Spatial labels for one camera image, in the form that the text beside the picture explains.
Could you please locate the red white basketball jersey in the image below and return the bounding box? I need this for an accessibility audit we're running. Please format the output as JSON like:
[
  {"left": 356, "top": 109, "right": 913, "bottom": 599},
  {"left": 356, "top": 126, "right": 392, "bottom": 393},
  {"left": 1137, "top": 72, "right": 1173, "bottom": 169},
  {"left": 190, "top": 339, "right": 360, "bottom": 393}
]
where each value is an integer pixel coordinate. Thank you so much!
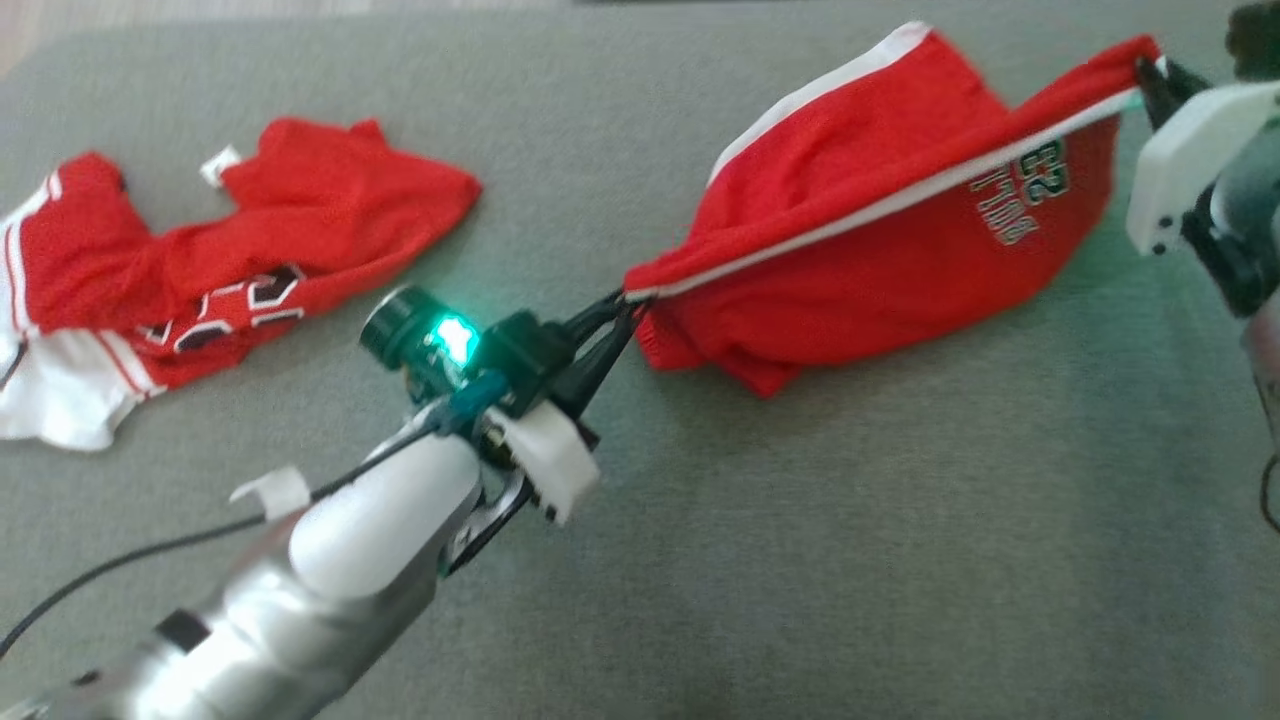
[{"left": 0, "top": 117, "right": 483, "bottom": 453}]

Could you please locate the large grey sofa seat cushion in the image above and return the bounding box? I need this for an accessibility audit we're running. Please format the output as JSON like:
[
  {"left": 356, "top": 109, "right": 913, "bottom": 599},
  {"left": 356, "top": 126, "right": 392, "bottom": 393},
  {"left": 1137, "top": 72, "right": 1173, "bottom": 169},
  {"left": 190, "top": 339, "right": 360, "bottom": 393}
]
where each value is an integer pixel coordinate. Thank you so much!
[{"left": 0, "top": 0, "right": 1280, "bottom": 720}]

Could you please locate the red shorts white stripe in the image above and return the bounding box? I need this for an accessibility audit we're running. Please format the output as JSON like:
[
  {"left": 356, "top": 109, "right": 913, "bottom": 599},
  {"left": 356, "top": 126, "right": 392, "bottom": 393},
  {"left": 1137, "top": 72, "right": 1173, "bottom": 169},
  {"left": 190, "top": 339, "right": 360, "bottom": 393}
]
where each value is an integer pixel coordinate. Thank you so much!
[{"left": 623, "top": 22, "right": 1163, "bottom": 399}]

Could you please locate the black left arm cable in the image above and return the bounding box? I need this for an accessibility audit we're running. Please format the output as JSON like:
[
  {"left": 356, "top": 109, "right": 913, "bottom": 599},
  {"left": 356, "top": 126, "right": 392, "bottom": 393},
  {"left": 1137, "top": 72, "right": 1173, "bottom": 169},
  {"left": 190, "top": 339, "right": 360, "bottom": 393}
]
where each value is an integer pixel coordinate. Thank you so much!
[{"left": 0, "top": 375, "right": 513, "bottom": 661}]

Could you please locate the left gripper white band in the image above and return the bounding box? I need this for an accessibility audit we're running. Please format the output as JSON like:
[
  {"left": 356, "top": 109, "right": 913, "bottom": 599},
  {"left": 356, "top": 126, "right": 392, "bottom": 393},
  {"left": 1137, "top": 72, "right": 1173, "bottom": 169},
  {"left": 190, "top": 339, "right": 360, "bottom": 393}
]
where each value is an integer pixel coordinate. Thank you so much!
[{"left": 480, "top": 292, "right": 644, "bottom": 527}]

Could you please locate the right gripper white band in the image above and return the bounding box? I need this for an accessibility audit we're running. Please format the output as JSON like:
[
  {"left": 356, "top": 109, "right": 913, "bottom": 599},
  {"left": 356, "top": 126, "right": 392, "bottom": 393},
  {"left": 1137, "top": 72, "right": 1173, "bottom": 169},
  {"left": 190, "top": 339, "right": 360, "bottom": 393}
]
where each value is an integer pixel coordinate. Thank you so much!
[{"left": 1125, "top": 56, "right": 1280, "bottom": 257}]

